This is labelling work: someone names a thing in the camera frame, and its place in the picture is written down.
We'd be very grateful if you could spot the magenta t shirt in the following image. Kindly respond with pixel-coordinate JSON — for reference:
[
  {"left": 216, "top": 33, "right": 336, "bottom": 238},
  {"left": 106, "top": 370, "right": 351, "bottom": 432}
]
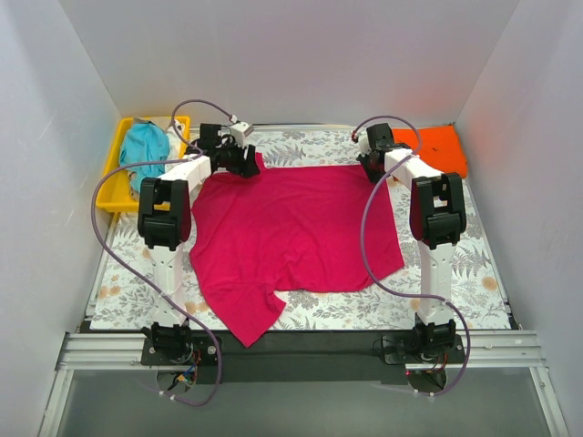
[{"left": 189, "top": 165, "right": 404, "bottom": 346}]

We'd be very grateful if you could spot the folded orange t shirt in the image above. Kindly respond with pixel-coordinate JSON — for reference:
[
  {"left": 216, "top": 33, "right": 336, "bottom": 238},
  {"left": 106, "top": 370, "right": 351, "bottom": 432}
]
[{"left": 418, "top": 125, "right": 468, "bottom": 178}]

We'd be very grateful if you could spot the beige t shirt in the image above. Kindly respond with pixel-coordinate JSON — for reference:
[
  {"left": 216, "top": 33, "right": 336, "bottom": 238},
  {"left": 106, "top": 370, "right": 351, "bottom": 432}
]
[{"left": 132, "top": 117, "right": 181, "bottom": 131}]

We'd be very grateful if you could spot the white t shirt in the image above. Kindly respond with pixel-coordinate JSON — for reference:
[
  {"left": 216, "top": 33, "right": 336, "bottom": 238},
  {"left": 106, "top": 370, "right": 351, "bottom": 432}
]
[{"left": 166, "top": 119, "right": 185, "bottom": 160}]

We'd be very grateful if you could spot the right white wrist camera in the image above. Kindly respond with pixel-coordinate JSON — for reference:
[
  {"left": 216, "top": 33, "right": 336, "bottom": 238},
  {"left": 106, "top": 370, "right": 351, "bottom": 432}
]
[{"left": 351, "top": 129, "right": 371, "bottom": 156}]

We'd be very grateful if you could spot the aluminium rail frame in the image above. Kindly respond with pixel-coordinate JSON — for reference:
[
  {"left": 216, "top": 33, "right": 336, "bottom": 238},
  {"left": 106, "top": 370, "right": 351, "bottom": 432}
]
[{"left": 56, "top": 330, "right": 569, "bottom": 436}]

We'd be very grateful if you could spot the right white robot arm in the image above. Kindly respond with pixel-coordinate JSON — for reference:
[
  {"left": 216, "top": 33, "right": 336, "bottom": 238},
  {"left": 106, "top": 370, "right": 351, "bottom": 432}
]
[{"left": 352, "top": 123, "right": 466, "bottom": 364}]

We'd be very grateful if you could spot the light blue t shirt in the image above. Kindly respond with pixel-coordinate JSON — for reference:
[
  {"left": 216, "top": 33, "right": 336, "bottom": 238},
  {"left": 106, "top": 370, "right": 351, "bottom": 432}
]
[{"left": 118, "top": 122, "right": 170, "bottom": 191}]

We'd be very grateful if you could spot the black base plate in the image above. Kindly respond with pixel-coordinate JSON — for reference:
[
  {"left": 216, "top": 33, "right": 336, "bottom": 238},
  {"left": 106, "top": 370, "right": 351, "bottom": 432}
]
[{"left": 140, "top": 328, "right": 465, "bottom": 385}]

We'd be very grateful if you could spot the yellow plastic tray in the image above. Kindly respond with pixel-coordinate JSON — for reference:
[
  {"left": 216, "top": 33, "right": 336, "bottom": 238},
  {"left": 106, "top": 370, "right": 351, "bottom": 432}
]
[{"left": 96, "top": 117, "right": 187, "bottom": 213}]

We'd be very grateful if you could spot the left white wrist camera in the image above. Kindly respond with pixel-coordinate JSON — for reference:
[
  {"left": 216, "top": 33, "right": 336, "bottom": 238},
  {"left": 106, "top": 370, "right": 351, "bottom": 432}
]
[{"left": 229, "top": 120, "right": 254, "bottom": 148}]

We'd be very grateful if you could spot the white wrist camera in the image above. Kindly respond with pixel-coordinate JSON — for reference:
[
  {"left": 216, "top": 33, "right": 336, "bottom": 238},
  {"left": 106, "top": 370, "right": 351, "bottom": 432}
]
[
  {"left": 351, "top": 129, "right": 371, "bottom": 156},
  {"left": 229, "top": 120, "right": 254, "bottom": 148}
]

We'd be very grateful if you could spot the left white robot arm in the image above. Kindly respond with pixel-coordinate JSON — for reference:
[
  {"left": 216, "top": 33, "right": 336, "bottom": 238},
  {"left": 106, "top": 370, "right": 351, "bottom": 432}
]
[{"left": 138, "top": 121, "right": 260, "bottom": 364}]

